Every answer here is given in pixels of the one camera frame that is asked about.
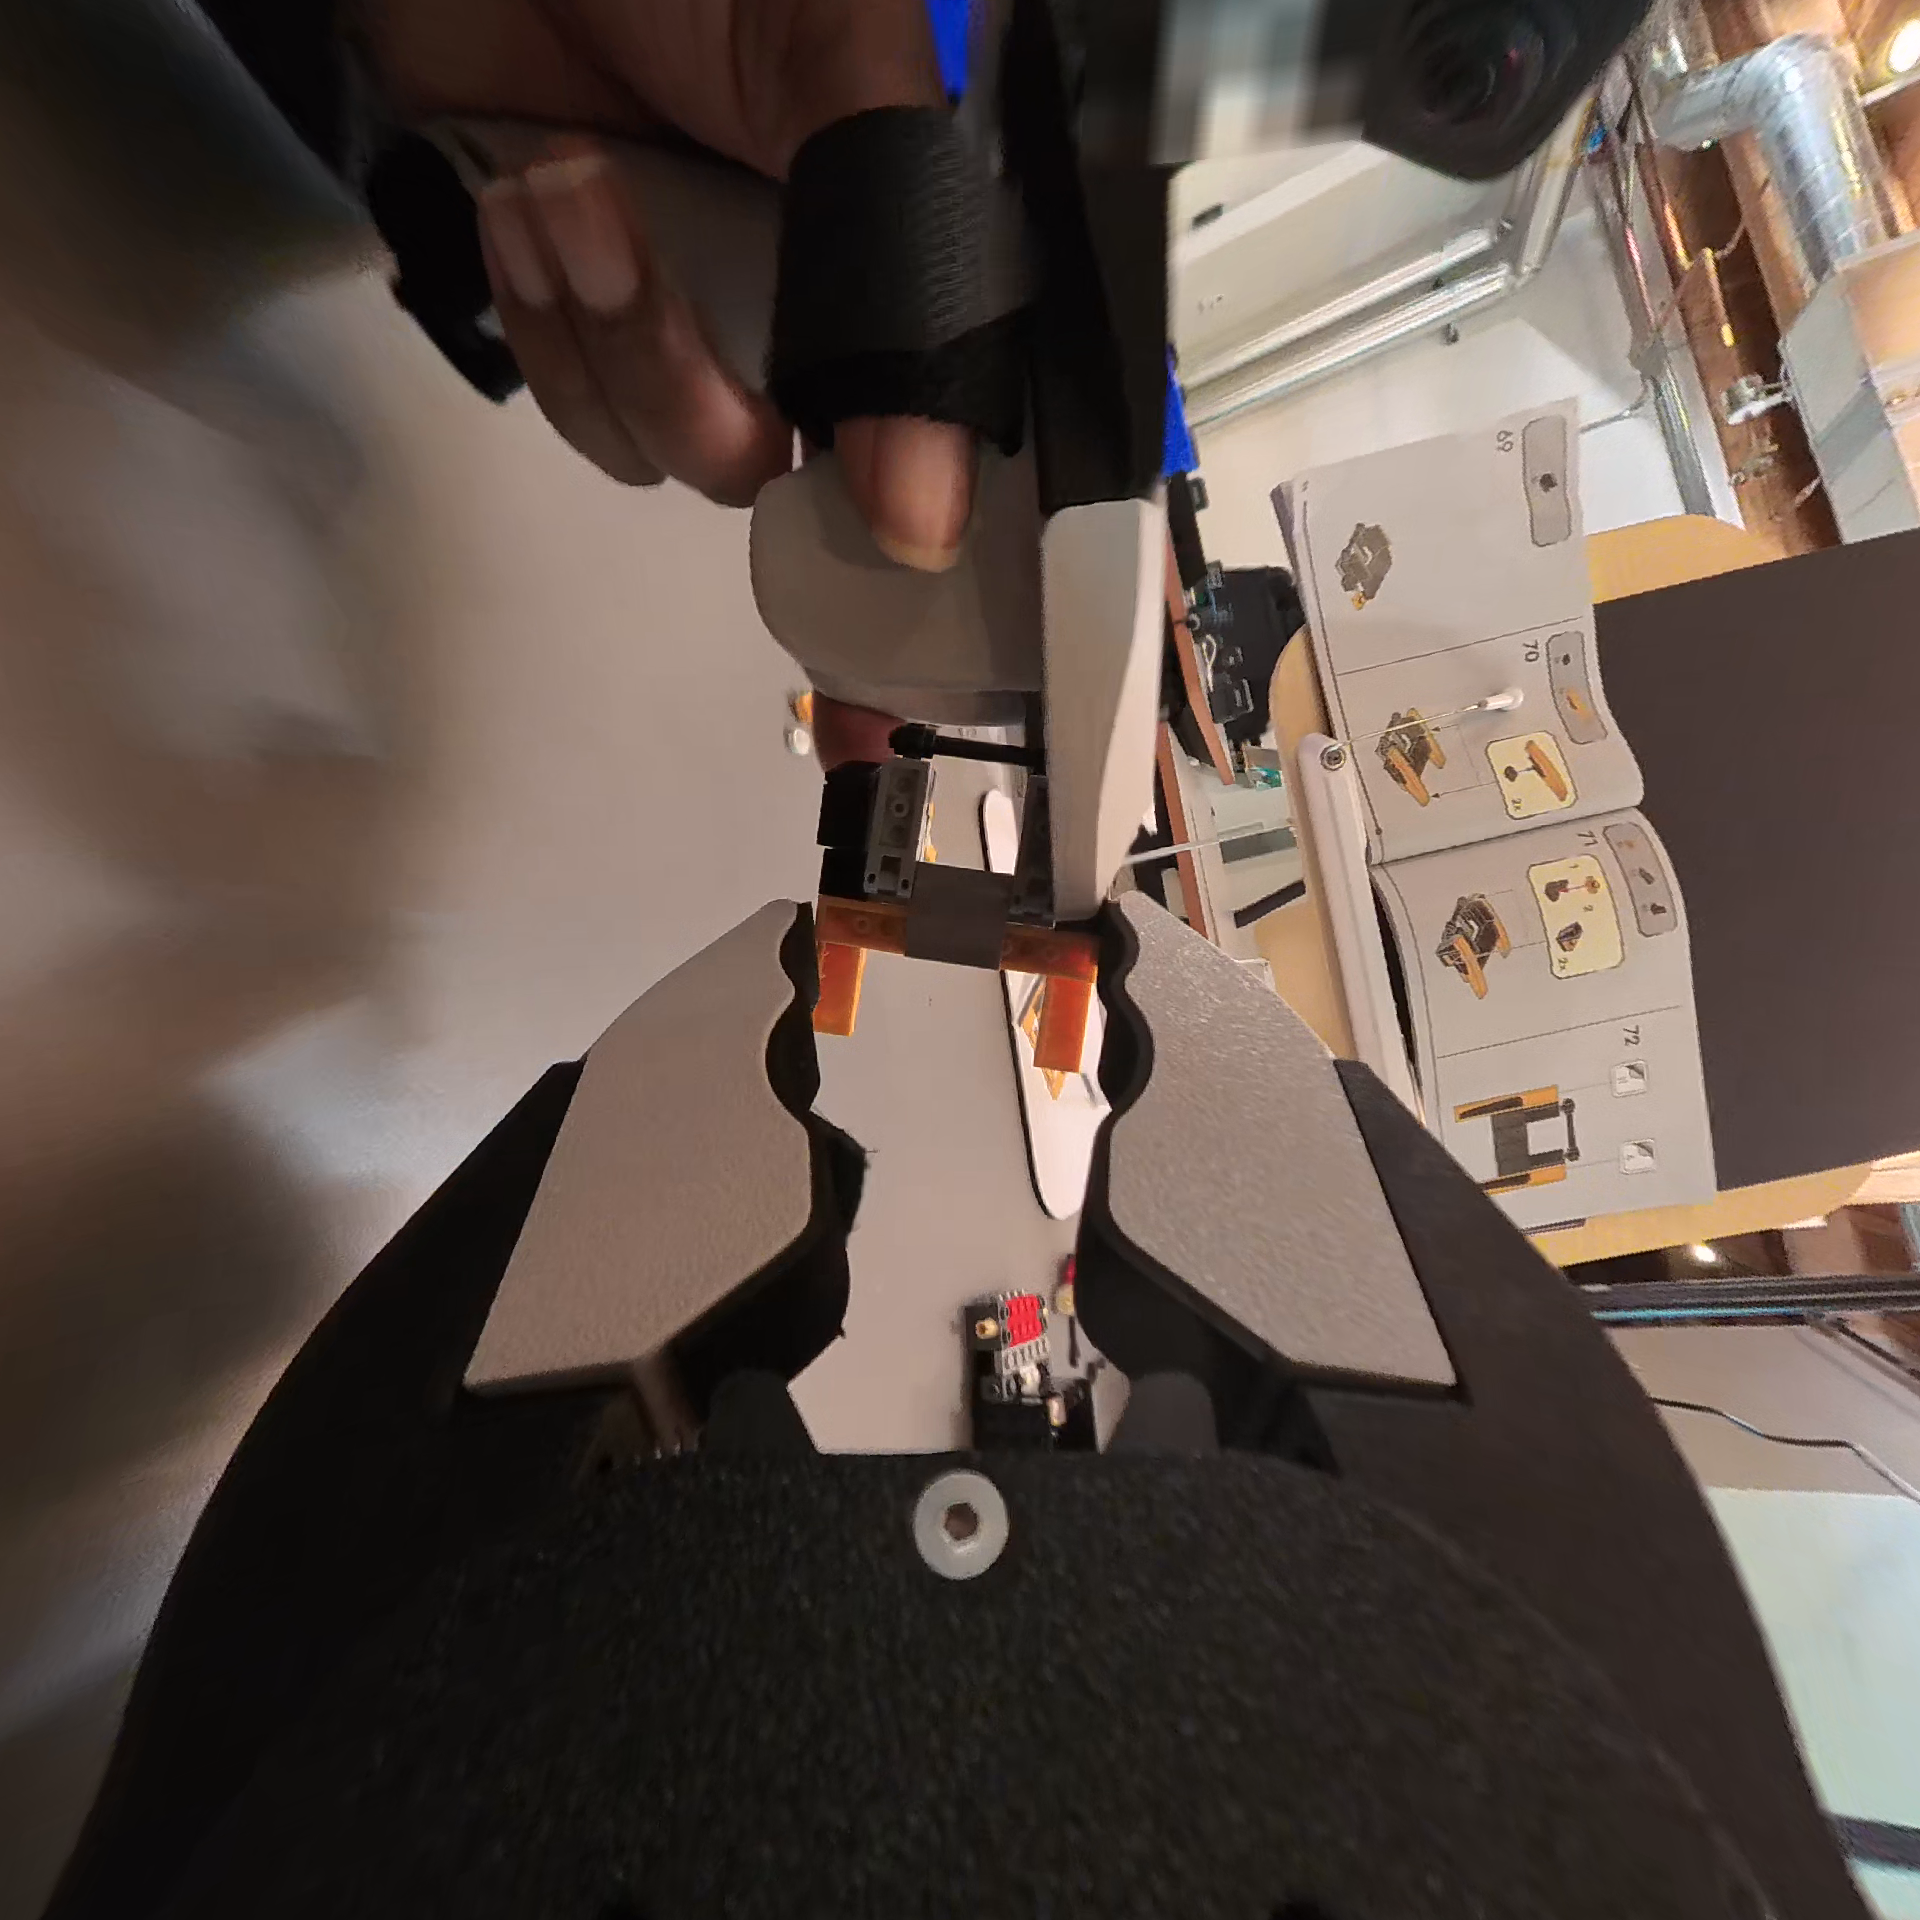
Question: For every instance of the black flat board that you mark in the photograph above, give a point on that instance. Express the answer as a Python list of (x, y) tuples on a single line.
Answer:
[(1771, 870)]

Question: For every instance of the person's left hand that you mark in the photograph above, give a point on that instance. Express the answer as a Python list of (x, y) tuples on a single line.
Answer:
[(659, 377)]

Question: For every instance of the silver air duct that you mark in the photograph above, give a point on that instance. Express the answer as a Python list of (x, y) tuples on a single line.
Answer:
[(1800, 134)]

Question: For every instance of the lego car chassis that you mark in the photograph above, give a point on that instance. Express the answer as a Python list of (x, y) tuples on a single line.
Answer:
[(1021, 1337)]

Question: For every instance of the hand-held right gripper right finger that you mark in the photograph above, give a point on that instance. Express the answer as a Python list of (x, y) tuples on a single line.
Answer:
[(1274, 1200)]

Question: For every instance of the orange black lego subassembly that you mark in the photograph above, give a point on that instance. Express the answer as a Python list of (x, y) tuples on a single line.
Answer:
[(962, 922)]

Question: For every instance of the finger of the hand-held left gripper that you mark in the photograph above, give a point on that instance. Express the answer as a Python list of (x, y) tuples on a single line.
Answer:
[(1100, 707)]

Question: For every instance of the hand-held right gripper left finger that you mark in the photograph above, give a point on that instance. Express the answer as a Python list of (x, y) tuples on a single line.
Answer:
[(659, 1186)]

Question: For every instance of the lego instruction booklet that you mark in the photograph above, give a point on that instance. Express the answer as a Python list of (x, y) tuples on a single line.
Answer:
[(1500, 901)]

